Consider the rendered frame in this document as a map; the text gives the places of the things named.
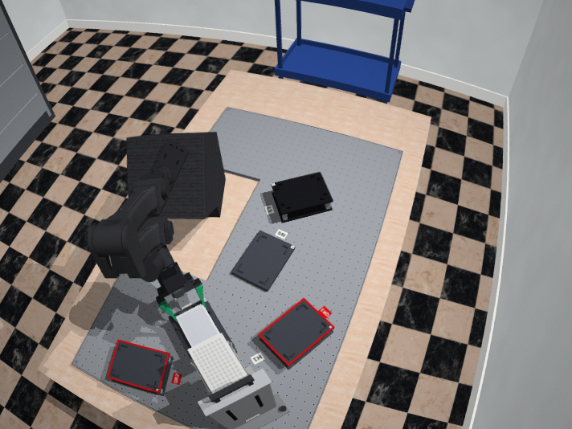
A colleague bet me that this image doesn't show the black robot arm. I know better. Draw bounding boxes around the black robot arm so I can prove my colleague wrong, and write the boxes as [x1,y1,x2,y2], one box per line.
[88,140,189,298]

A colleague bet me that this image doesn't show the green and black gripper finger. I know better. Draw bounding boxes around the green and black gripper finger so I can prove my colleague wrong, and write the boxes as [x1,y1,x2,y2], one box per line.
[158,298,178,323]
[195,285,206,308]

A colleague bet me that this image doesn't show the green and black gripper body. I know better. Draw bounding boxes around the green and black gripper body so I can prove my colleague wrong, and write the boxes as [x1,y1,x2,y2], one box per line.
[156,262,202,304]

